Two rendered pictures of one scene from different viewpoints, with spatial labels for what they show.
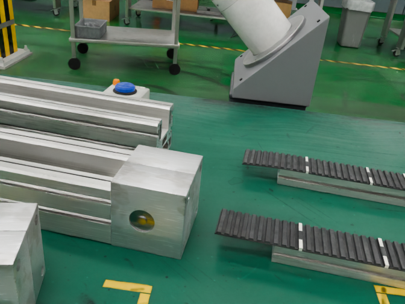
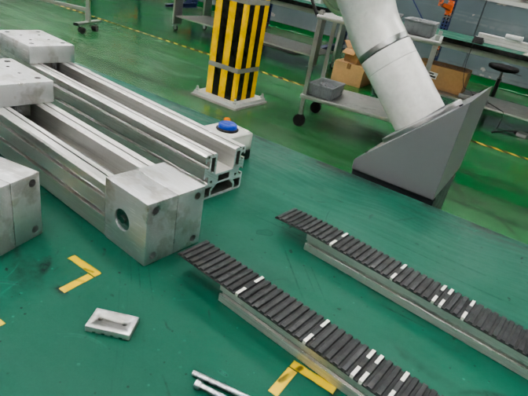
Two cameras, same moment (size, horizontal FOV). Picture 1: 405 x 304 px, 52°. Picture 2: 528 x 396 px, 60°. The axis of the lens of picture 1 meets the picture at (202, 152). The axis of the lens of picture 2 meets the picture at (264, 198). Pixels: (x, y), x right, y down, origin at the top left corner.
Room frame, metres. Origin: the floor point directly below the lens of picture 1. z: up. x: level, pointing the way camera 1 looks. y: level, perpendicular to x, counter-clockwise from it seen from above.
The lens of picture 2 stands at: (0.01, -0.33, 1.17)
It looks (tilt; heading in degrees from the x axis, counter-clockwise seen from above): 27 degrees down; 26
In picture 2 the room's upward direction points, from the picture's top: 11 degrees clockwise
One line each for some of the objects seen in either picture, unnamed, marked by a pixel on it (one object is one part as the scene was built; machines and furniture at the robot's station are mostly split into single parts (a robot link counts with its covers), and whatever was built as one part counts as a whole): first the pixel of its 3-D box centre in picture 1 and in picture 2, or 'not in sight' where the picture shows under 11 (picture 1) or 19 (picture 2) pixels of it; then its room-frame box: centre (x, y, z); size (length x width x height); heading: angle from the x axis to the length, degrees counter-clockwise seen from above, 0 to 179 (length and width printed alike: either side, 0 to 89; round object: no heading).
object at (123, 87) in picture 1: (125, 89); (227, 127); (0.78, 0.17, 0.84); 0.04 x 0.04 x 0.02
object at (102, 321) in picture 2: not in sight; (112, 324); (0.29, -0.04, 0.78); 0.05 x 0.03 x 0.01; 114
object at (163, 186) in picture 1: (161, 194); (161, 208); (0.46, 0.05, 0.83); 0.12 x 0.09 x 0.10; 172
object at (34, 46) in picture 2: not in sight; (35, 51); (0.73, 0.71, 0.87); 0.16 x 0.11 x 0.07; 82
